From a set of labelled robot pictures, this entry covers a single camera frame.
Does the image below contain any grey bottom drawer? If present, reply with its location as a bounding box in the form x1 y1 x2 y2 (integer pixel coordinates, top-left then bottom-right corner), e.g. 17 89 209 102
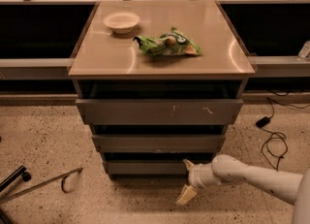
103 161 187 176

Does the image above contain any metal stand leg with strap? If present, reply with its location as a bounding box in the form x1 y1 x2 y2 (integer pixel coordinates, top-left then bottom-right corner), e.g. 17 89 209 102
0 167 82 205

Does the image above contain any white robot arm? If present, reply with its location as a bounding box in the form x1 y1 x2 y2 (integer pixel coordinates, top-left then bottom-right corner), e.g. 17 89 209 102
176 154 310 224

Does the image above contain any grey drawer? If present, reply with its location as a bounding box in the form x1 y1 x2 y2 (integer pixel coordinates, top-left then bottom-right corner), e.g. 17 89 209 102
92 135 225 153
103 161 187 176
77 99 243 125

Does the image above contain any grey drawer cabinet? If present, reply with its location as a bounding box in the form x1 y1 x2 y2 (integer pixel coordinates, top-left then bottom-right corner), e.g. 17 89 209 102
66 0 257 181

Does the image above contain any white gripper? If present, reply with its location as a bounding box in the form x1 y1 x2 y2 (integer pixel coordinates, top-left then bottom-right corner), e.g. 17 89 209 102
176 159 220 206

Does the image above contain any black caster leg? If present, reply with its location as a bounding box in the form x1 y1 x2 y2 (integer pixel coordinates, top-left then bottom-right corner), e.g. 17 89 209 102
0 166 31 192

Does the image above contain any grey middle drawer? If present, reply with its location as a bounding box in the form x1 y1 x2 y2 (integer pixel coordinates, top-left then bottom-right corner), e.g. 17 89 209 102
92 135 225 153

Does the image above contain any black power adapter with cable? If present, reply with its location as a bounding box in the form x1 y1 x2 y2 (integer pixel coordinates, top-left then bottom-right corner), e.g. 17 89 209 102
256 91 310 171

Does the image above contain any white bowl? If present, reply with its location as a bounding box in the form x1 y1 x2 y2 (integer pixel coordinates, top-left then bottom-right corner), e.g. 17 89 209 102
103 12 140 34

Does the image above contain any grey top drawer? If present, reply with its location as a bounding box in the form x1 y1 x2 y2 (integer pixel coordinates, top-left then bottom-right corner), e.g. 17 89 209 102
77 99 243 125

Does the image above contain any green chip bag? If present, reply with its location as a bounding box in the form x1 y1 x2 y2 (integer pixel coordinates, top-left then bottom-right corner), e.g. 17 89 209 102
134 27 201 56

